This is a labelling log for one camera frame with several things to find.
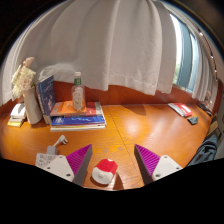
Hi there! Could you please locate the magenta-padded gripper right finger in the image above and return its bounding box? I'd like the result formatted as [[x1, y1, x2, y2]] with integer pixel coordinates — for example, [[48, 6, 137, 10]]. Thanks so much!
[[133, 144, 184, 185]]

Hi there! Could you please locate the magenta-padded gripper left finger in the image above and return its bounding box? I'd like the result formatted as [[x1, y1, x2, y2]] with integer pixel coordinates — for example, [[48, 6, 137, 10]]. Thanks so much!
[[43, 144, 94, 186]]

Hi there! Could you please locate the dark jacket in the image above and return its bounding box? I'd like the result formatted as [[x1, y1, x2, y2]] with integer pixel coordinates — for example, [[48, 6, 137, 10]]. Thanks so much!
[[186, 133, 219, 168]]

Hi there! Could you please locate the flat white book under stack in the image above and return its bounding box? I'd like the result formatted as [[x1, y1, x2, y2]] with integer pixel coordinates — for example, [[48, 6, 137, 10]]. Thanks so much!
[[49, 123, 108, 133]]

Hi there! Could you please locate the flat blue book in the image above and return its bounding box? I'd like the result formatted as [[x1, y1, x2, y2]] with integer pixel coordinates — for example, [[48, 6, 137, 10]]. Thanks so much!
[[50, 114, 107, 127]]

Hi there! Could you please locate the small dark grey object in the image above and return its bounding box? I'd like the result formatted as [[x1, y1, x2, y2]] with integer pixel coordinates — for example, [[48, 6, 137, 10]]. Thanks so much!
[[187, 116, 200, 126]]

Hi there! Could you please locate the orange book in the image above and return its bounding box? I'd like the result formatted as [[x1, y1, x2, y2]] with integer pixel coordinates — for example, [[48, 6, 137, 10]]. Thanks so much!
[[49, 100, 88, 118]]

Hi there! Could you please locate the red and white booklet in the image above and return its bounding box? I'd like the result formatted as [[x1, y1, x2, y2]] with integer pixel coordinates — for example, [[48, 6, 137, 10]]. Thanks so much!
[[167, 102, 193, 118]]

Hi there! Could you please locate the yellow book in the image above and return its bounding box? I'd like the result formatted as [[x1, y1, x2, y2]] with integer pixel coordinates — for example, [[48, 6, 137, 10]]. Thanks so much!
[[7, 117, 25, 128]]

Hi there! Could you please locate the white ceramic vase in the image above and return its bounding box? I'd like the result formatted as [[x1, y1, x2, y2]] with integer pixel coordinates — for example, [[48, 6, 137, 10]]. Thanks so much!
[[22, 85, 44, 126]]

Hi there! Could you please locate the thick white book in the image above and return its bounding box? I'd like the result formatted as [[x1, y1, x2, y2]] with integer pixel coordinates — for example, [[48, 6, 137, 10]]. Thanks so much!
[[9, 103, 27, 120]]

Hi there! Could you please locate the red book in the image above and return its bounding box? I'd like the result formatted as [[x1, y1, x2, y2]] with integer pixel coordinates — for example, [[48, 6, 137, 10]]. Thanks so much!
[[84, 101, 104, 117]]

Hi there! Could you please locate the upright blue book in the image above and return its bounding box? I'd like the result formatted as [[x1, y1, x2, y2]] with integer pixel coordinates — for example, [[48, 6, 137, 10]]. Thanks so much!
[[35, 75, 57, 125]]

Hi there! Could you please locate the clear bottle with green cap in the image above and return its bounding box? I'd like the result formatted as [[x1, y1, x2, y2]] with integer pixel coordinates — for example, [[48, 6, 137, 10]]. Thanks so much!
[[70, 71, 86, 112]]

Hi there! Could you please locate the window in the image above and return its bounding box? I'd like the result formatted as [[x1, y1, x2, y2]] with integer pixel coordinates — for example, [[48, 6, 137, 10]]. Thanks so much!
[[169, 13, 201, 93]]

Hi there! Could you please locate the white curtain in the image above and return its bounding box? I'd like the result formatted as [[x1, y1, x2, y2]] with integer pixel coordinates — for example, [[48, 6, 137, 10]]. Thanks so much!
[[0, 0, 224, 108]]

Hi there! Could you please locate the grey power strip plug cable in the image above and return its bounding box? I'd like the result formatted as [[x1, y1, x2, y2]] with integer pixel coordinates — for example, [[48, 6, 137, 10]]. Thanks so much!
[[45, 134, 69, 156]]

